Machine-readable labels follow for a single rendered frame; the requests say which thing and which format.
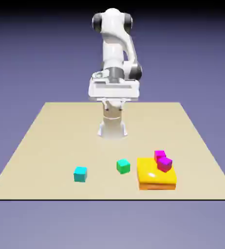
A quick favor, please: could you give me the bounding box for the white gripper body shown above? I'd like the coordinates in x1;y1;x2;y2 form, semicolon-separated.
88;77;141;102

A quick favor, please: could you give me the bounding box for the small green cube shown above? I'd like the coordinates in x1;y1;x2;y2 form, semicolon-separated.
116;158;131;175

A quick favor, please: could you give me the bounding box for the small magenta cube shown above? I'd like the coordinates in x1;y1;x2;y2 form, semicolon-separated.
154;150;167;163

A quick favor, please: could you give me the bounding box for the small purple cube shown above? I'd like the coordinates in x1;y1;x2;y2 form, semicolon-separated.
157;156;173;173

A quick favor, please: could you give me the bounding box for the small cyan cube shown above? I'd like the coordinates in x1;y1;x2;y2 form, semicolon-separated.
73;166;88;183

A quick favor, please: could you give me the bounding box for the large yellow box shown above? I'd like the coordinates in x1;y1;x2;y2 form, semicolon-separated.
136;157;178;191

